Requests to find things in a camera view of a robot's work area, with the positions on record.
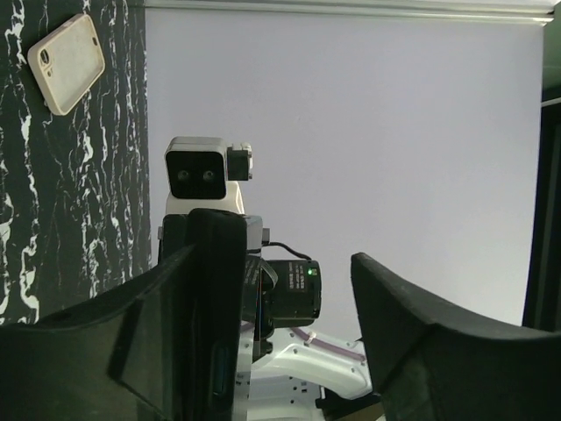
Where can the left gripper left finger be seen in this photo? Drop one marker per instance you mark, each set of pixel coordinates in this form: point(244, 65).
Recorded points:
point(122, 355)

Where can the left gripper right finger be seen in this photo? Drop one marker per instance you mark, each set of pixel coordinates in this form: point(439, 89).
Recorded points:
point(431, 359)

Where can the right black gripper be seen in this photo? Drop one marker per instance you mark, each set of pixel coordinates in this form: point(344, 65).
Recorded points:
point(289, 292)

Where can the pink phone case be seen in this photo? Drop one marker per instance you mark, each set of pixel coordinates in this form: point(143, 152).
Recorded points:
point(67, 63)

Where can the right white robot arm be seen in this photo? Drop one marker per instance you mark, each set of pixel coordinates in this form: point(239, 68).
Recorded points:
point(252, 353)

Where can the right aluminium frame post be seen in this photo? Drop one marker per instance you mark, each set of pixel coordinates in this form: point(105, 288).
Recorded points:
point(515, 12)

